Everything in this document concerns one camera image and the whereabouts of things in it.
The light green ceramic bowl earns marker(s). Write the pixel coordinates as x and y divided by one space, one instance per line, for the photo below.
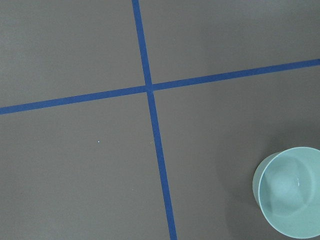
286 187

